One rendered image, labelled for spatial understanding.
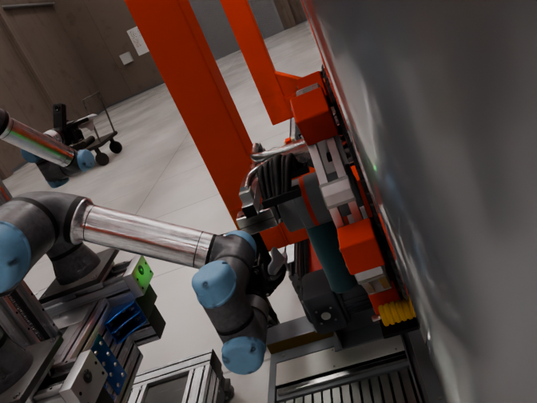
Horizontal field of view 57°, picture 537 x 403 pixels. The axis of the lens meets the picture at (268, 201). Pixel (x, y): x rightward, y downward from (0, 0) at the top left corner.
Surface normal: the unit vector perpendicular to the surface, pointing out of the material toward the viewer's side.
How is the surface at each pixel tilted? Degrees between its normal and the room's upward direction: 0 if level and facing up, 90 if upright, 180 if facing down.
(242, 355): 90
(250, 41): 90
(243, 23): 90
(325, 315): 90
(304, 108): 35
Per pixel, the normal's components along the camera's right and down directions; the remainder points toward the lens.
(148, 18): -0.05, 0.41
